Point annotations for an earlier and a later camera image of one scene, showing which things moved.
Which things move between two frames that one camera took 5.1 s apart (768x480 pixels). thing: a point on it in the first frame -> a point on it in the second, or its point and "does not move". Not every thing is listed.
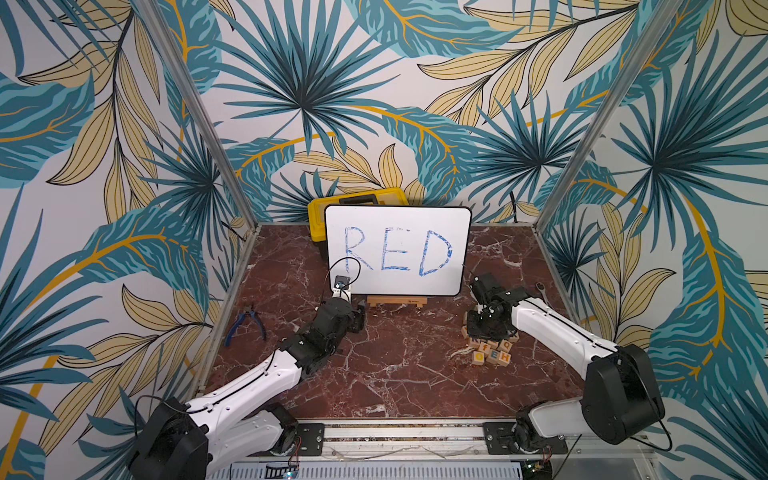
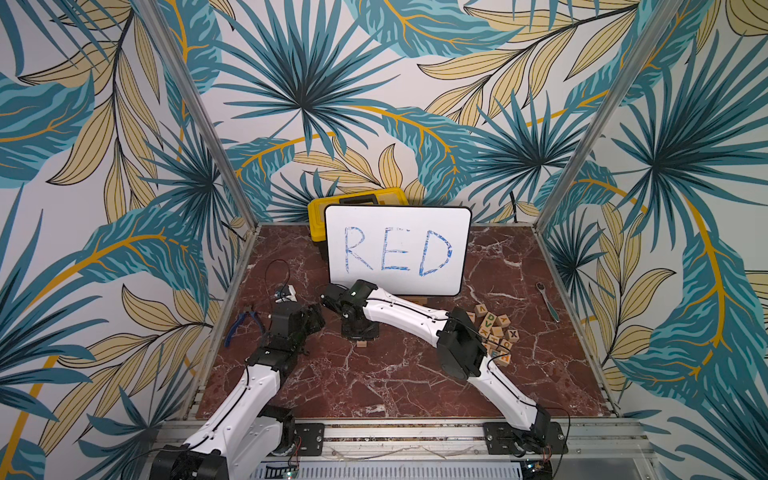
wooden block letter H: [504, 358] does not move
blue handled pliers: [246, 311] does not move
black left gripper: [357, 317] -> [314, 317]
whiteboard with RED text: [398, 250] does not move
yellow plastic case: [316, 208] does not move
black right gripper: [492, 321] -> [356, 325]
